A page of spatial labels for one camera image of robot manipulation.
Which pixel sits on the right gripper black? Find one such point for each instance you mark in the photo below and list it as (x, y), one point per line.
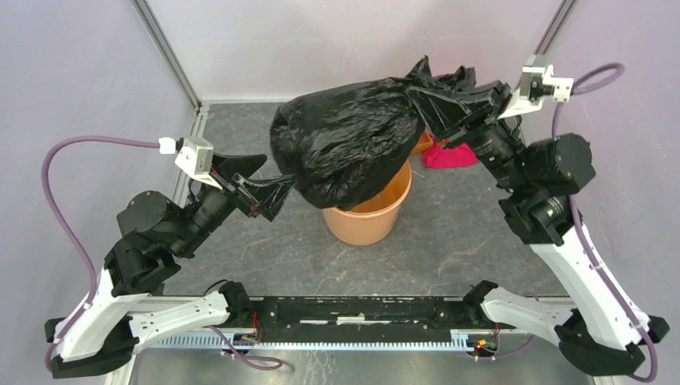
(448, 110)

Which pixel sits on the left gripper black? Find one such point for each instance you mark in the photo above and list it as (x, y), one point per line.
(269, 198)

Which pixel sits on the black trash bag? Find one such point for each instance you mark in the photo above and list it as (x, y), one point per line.
(345, 144)

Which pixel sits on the orange plastic trash bin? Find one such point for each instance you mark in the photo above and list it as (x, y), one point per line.
(372, 220)

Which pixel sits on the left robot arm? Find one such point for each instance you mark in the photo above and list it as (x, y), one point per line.
(105, 333)

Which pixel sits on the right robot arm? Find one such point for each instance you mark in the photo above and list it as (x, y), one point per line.
(602, 333)

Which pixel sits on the orange compartment tray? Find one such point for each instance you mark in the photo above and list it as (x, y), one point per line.
(424, 142)

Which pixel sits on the red cloth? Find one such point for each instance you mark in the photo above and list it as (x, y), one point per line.
(437, 157)

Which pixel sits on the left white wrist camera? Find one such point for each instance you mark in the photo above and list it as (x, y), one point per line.
(194, 157)

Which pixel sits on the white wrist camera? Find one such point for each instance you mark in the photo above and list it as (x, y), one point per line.
(537, 84)
(194, 157)

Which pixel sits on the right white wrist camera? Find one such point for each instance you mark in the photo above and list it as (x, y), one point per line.
(537, 84)

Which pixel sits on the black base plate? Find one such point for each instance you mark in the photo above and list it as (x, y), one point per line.
(359, 319)

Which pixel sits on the aluminium rail frame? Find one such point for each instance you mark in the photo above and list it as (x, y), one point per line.
(237, 356)

